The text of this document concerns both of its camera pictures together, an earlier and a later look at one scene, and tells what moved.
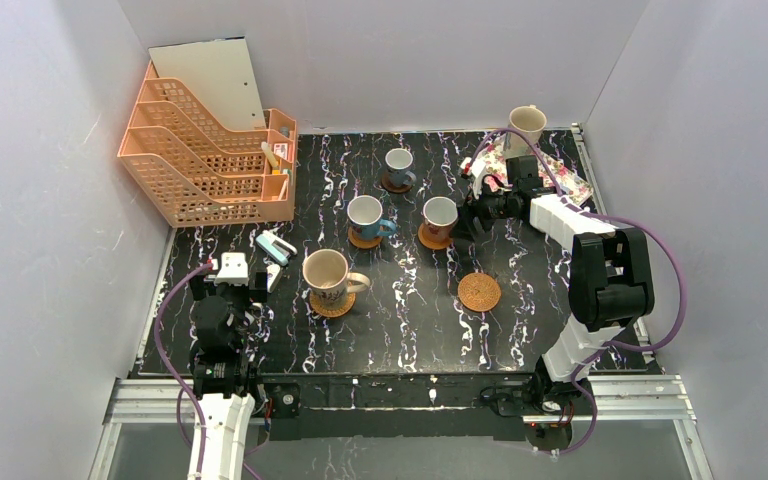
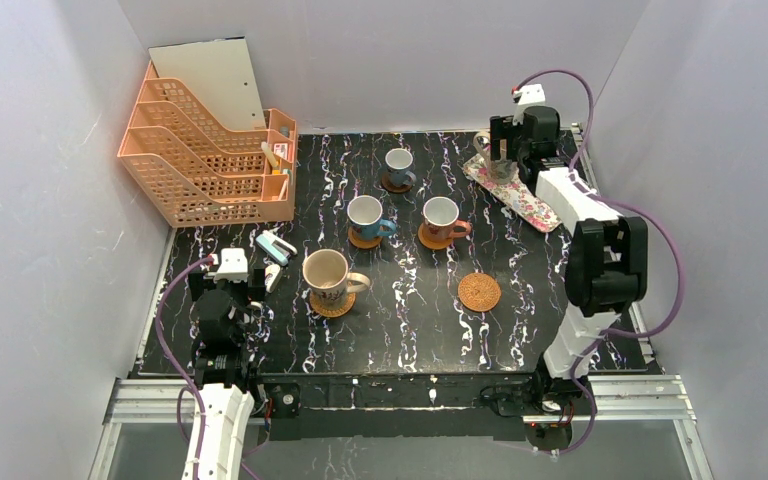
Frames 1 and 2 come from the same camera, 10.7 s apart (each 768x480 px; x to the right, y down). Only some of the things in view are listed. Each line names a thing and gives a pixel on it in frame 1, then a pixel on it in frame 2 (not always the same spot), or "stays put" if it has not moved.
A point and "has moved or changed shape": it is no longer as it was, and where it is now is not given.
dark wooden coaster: [387, 184] stays put
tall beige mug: [529, 120] has moved or changed shape
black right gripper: [471, 211] -> [502, 132]
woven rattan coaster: [479, 292] stays put
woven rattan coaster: [330, 313] stays put
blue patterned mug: [364, 213] stays put
